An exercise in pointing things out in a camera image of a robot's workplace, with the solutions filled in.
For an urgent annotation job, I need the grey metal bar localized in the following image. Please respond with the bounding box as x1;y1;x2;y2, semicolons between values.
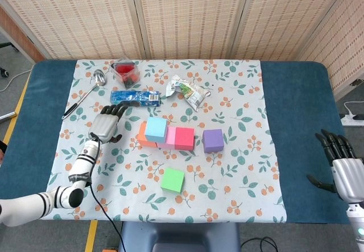
0;110;18;121

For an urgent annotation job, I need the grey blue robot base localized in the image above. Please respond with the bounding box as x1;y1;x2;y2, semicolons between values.
118;221;241;252

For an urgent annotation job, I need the pink foam cube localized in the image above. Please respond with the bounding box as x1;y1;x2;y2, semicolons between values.
157;126;177;150

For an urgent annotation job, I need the blue cookie package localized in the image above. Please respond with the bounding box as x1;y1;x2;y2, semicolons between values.
110;89;162;108

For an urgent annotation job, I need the red foam cube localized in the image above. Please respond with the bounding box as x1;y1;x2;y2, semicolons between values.
174;127;196;151

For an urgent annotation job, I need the light blue foam cube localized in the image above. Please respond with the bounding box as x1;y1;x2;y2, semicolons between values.
144;117;168;144

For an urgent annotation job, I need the orange foam cube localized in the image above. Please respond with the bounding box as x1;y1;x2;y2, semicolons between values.
138;121;159;149

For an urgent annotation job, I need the floral print tablecloth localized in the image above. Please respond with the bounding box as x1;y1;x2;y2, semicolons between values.
39;59;287;224

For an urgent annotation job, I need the black office chair base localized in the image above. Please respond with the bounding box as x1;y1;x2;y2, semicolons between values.
0;42;19;79

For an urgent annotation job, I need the metal spoon black handle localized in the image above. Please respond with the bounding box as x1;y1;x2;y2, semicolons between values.
61;69;107;120

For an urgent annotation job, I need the teal table cover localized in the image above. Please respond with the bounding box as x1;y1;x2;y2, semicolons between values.
0;60;356;225

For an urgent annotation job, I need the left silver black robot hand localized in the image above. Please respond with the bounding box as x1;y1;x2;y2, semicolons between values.
88;101;134;145

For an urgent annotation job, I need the white power strip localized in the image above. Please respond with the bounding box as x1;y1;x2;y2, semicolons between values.
340;114;364;127

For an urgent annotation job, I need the bamboo folding screen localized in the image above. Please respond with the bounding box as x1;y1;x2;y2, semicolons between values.
0;0;364;93

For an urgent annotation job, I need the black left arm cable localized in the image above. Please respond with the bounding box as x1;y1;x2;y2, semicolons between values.
89;134;127;252

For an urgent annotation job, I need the black floor cable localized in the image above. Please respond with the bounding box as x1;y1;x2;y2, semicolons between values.
241;236;279;252

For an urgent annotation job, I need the green foam cube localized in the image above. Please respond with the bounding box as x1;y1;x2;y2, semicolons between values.
160;167;185;194

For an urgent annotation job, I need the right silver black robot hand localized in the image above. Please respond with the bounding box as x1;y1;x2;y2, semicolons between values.
306;129;364;203

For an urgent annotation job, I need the white charger cable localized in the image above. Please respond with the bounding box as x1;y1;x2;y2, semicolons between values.
343;101;364;117

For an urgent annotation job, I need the purple foam cube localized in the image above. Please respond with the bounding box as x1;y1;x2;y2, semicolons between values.
202;129;225;154

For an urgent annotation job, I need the clear box with red items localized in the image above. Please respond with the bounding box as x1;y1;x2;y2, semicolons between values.
110;56;140;89

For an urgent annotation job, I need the white floor cable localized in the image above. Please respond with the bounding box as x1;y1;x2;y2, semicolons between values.
0;69;32;93

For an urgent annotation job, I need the crumpled silver snack bag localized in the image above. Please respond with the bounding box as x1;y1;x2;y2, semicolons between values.
166;75;212;113

